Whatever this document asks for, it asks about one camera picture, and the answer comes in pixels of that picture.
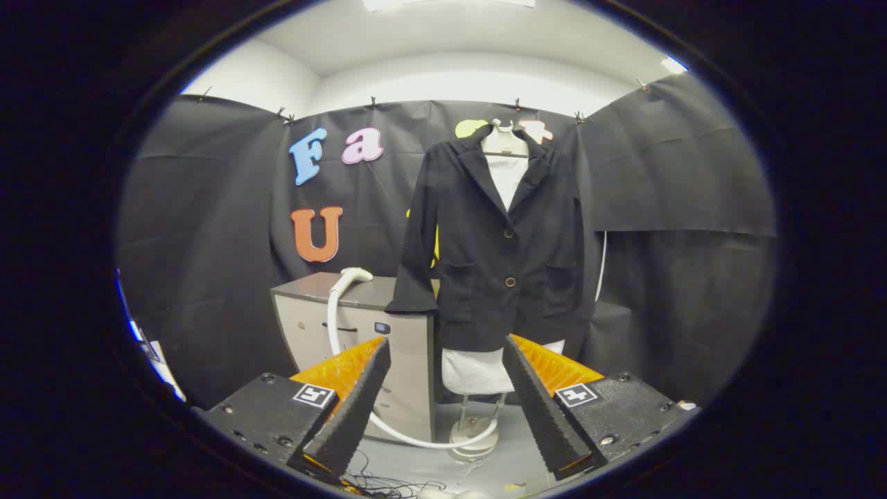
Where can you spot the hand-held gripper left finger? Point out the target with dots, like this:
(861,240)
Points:
(357,409)

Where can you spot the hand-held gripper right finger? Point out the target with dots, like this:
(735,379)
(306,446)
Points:
(540,409)

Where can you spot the white garment steamer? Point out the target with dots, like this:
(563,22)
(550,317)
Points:
(355,274)

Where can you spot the black jacket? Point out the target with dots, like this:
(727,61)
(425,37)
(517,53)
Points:
(485,277)

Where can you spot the white clothes hanger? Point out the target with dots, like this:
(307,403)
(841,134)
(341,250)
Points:
(502,142)

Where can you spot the white inner shirt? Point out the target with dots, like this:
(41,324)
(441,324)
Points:
(478,371)

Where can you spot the metal stand with round base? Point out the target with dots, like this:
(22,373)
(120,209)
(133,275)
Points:
(475,443)

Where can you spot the grey drawer cabinet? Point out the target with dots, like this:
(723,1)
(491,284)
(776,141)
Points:
(416,346)

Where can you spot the white papers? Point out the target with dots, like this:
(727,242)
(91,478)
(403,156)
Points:
(166,374)

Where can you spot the black backdrop cloth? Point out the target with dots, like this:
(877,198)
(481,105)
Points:
(208,242)

